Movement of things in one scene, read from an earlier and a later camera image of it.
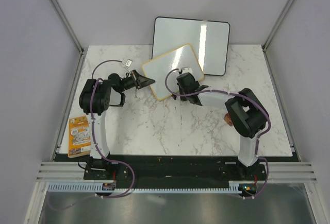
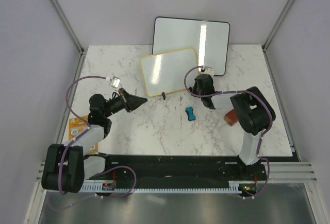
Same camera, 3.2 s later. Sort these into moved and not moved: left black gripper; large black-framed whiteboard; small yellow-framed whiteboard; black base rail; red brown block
Moved: small yellow-framed whiteboard; left black gripper
Not moved: black base rail; red brown block; large black-framed whiteboard
